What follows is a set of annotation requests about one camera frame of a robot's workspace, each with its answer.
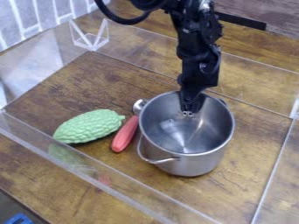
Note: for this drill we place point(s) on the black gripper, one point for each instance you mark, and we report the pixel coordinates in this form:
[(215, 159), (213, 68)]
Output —
[(200, 69)]

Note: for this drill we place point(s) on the stainless steel pot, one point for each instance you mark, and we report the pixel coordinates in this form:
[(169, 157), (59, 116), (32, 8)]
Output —
[(181, 143)]

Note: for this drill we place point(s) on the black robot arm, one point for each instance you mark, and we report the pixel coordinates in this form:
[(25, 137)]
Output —
[(199, 29)]

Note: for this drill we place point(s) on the green bitter gourd toy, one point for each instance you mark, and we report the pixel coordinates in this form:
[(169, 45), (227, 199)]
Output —
[(88, 126)]

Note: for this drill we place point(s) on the blue object at corner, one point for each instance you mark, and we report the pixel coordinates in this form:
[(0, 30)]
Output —
[(20, 218)]

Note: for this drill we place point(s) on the pink handled metal spoon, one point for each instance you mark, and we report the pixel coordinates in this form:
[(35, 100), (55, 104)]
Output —
[(127, 131)]

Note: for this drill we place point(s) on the black wall strip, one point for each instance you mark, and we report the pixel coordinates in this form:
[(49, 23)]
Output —
[(242, 21)]

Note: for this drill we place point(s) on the clear acrylic bracket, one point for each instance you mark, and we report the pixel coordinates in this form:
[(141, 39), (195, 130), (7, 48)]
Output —
[(87, 40)]

